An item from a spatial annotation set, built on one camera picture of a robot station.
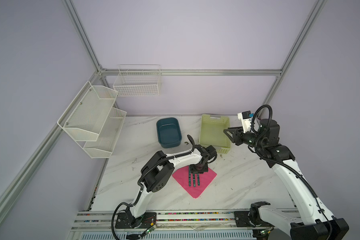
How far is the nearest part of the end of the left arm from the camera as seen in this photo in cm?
67

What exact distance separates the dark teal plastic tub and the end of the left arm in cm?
27

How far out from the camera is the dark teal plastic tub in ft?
3.39
